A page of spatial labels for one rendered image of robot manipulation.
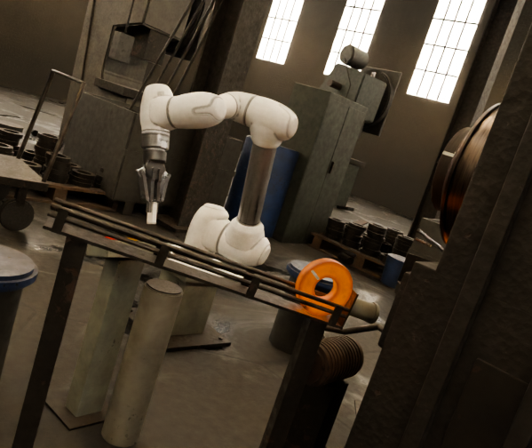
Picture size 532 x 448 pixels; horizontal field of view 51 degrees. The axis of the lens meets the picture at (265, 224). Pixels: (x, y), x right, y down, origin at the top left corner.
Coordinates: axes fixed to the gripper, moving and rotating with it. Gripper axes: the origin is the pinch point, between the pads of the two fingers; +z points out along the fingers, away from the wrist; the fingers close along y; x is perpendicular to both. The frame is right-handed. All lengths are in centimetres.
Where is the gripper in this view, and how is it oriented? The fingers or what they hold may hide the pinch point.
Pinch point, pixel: (152, 212)
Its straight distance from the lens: 183.8
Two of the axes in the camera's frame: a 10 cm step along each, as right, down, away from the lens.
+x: -7.8, 0.0, 6.3
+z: -0.4, 10.0, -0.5
